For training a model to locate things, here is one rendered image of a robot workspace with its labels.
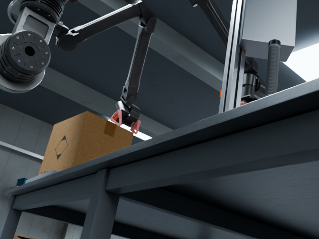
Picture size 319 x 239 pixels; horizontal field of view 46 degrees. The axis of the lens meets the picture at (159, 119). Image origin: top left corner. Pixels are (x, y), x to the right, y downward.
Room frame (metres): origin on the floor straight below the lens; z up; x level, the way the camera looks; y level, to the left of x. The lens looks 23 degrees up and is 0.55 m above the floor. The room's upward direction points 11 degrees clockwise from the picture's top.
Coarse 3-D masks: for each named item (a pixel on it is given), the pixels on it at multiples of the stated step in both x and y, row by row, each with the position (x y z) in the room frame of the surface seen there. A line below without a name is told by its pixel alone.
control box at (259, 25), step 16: (256, 0) 0.97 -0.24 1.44; (272, 0) 0.96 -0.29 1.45; (288, 0) 0.96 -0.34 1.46; (256, 16) 0.97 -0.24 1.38; (272, 16) 0.96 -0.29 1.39; (288, 16) 0.96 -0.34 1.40; (240, 32) 1.00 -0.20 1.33; (256, 32) 0.97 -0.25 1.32; (272, 32) 0.96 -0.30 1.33; (288, 32) 0.96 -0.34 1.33; (240, 48) 1.02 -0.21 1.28; (256, 48) 1.01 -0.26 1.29; (288, 48) 0.97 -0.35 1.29
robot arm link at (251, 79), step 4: (244, 76) 1.31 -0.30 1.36; (248, 76) 1.30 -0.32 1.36; (252, 76) 1.29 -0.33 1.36; (244, 80) 1.30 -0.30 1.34; (248, 80) 1.30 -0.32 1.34; (252, 80) 1.30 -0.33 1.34; (256, 80) 1.33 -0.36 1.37; (244, 84) 1.31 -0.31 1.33; (248, 84) 1.30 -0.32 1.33; (252, 84) 1.30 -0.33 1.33; (256, 84) 1.33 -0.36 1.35; (256, 88) 1.34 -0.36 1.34
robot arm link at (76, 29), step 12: (120, 12) 1.36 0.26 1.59; (132, 12) 1.37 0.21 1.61; (144, 12) 1.37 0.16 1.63; (84, 24) 1.38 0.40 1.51; (96, 24) 1.37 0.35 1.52; (108, 24) 1.38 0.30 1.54; (144, 24) 1.44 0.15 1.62; (60, 36) 1.36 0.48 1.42; (72, 36) 1.36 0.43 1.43; (84, 36) 1.39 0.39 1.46; (72, 48) 1.40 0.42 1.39
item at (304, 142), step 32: (256, 128) 0.56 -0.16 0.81; (288, 128) 0.51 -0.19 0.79; (160, 160) 0.80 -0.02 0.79; (192, 160) 0.70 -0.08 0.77; (224, 160) 0.62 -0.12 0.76; (256, 160) 0.56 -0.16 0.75; (288, 160) 0.53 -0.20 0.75; (32, 192) 1.64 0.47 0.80; (64, 192) 1.29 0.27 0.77; (96, 192) 1.04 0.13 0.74; (128, 192) 1.07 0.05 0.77; (160, 192) 1.12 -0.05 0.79; (96, 224) 1.02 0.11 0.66; (224, 224) 1.25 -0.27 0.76; (256, 224) 1.33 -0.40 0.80
